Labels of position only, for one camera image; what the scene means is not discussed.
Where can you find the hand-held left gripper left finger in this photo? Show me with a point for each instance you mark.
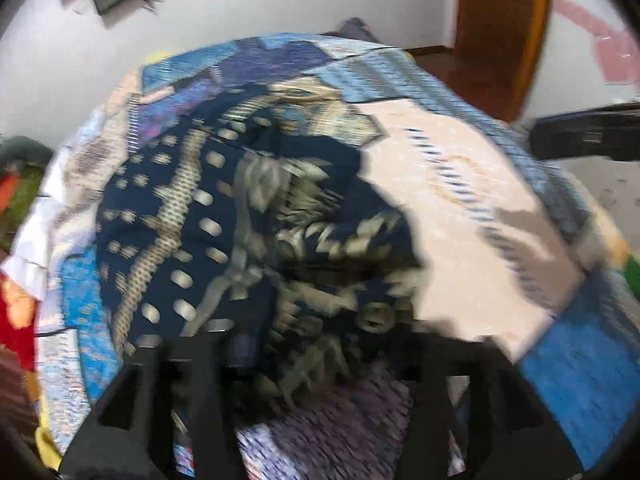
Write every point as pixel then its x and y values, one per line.
pixel 200 385

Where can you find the green cloth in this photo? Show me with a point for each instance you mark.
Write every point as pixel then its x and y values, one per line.
pixel 25 205

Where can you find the navy patterned large garment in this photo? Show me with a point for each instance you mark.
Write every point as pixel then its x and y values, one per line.
pixel 300 200

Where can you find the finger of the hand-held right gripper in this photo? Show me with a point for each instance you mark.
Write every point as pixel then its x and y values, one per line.
pixel 575 137

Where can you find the white cloth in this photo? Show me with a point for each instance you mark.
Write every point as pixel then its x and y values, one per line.
pixel 30 245

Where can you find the yellow pillow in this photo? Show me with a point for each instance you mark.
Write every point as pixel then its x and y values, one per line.
pixel 155 56

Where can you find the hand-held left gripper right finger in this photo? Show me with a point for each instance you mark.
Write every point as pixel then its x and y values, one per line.
pixel 440 380

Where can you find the orange cloth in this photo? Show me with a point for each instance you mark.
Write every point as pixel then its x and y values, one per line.
pixel 7 187

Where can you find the dark cloth behind bed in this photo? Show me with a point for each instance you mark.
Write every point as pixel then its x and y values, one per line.
pixel 357 29

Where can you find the brown wooden door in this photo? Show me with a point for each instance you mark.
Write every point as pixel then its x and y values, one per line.
pixel 500 35

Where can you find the red fluffy cloth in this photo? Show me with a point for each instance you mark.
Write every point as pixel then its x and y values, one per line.
pixel 17 325

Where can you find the blue patchwork bedspread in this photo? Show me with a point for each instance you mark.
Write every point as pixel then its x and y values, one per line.
pixel 475 210

